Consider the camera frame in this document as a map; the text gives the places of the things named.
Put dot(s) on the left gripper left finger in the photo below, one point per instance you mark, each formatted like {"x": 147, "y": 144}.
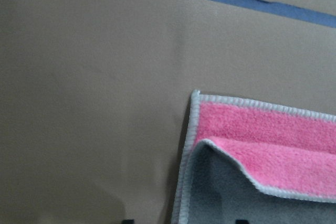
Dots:
{"x": 128, "y": 221}

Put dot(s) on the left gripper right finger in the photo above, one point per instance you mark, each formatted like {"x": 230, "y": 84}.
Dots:
{"x": 241, "y": 221}

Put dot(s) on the pink terry towel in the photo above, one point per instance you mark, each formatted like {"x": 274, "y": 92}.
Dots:
{"x": 258, "y": 161}

